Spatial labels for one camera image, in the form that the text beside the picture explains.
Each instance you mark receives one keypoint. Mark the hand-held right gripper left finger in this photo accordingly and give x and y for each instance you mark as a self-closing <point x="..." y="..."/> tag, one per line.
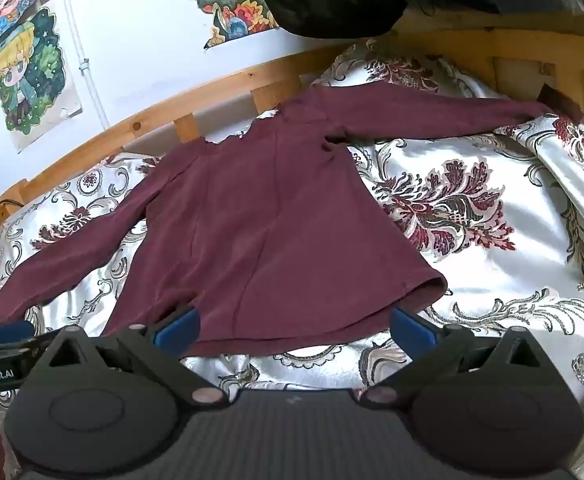
<point x="178" y="329"/>

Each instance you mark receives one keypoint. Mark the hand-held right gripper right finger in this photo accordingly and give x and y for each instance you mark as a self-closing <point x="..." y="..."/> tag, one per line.
<point x="413" y="332"/>

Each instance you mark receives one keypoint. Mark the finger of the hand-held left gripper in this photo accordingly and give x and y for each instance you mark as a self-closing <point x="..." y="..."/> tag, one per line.
<point x="17" y="351"/>
<point x="14" y="332"/>

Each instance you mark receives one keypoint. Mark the maroon long-sleeve shirt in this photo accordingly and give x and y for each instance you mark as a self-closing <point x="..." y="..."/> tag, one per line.
<point x="252" y="240"/>

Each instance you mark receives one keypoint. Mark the floral satin bedspread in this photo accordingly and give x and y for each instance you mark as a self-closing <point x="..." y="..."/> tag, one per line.
<point x="472" y="270"/>

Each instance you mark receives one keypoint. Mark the wooden bed frame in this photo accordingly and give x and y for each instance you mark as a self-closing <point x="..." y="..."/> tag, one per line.
<point x="132" y="127"/>

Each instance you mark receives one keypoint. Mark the blond cartoon figure wall poster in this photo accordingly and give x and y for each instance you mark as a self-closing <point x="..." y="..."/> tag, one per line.
<point x="27" y="75"/>

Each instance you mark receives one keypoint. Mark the white wall pipe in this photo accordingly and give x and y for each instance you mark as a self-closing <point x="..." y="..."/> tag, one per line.
<point x="84" y="65"/>

